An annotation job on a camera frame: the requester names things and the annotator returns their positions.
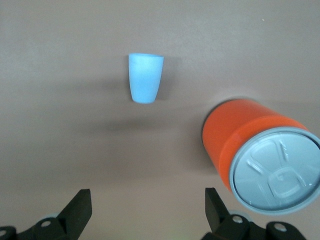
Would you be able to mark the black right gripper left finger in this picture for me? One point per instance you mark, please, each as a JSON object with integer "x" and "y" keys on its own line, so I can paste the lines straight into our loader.
{"x": 75, "y": 212}

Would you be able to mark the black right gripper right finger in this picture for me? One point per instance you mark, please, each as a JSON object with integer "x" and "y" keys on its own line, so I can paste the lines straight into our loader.
{"x": 215, "y": 212}

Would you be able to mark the light blue plastic cup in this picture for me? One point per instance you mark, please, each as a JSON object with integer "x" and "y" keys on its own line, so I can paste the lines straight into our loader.
{"x": 145, "y": 77}

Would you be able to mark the orange can with grey lid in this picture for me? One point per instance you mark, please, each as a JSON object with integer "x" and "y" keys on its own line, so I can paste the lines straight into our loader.
{"x": 240, "y": 130}

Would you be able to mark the brown table mat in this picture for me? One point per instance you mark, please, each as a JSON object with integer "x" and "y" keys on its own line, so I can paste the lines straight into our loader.
{"x": 62, "y": 75}

